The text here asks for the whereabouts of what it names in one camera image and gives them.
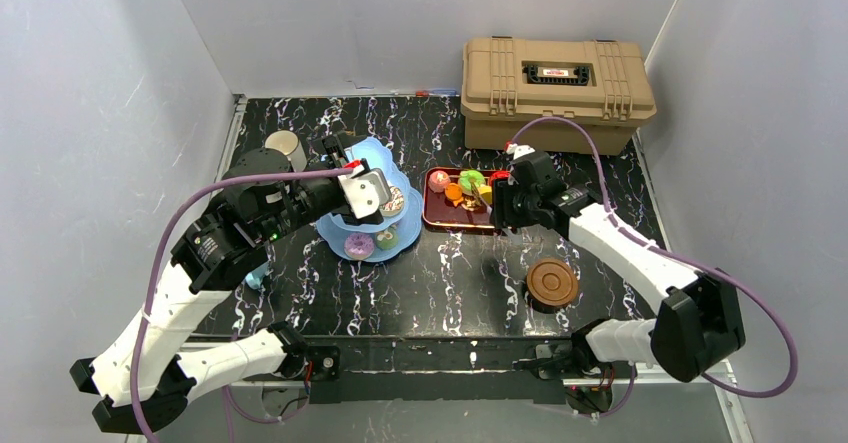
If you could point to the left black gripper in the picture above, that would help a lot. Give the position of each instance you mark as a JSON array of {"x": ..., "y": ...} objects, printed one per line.
[{"x": 337, "y": 164}]

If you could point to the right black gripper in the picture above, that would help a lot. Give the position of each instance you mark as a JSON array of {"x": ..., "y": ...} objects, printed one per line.
[{"x": 506, "y": 209}]

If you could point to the red rectangular tray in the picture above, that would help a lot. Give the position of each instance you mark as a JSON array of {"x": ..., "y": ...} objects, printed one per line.
[{"x": 440, "y": 213}]

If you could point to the purple glazed donut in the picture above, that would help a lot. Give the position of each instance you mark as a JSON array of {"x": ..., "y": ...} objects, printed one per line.
[{"x": 359, "y": 246}]

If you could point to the blue three-tier cake stand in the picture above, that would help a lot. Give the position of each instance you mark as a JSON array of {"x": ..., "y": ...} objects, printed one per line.
[{"x": 334, "y": 230}]

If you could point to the green sugared cake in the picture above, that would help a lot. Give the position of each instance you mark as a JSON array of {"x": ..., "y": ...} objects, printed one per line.
[{"x": 386, "y": 239}]

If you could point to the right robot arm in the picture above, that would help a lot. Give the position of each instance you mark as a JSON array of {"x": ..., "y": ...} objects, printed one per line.
[{"x": 697, "y": 320}]

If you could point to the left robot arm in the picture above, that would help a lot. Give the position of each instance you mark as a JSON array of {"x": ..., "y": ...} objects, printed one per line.
[{"x": 144, "y": 381}]

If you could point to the red glazed donut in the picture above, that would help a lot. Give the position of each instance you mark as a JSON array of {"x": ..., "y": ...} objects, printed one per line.
[{"x": 498, "y": 175}]

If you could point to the yellow cake slice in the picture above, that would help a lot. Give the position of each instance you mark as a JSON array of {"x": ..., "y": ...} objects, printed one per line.
[{"x": 485, "y": 194}]

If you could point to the beige ribbed mug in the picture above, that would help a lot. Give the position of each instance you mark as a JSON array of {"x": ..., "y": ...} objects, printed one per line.
[{"x": 290, "y": 145}]

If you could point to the green glazed donut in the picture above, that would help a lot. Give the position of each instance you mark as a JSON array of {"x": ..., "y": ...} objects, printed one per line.
[{"x": 468, "y": 179}]

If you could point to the orange cookie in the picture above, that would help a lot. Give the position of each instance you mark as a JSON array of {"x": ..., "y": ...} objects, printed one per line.
[{"x": 453, "y": 193}]

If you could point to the round brown wooden box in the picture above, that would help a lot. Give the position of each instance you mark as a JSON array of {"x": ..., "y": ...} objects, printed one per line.
[{"x": 551, "y": 285}]

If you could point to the pink sugared cake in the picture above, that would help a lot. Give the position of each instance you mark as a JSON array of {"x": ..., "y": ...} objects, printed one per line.
[{"x": 438, "y": 181}]

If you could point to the tan plastic toolbox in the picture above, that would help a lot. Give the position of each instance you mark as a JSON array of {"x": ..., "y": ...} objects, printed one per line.
[{"x": 554, "y": 96}]

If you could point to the red blue pen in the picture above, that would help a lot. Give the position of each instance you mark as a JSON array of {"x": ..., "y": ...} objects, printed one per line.
[{"x": 437, "y": 92}]

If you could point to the light blue cup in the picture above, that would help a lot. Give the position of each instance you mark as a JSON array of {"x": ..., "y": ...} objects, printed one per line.
[{"x": 254, "y": 279}]

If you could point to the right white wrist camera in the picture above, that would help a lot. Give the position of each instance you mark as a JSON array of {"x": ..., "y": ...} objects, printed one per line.
[{"x": 517, "y": 151}]

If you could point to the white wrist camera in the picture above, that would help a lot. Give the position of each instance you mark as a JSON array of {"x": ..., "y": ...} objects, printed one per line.
[
  {"x": 517, "y": 151},
  {"x": 365, "y": 191}
]

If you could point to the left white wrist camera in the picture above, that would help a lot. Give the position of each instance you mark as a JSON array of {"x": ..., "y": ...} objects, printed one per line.
[{"x": 365, "y": 191}]

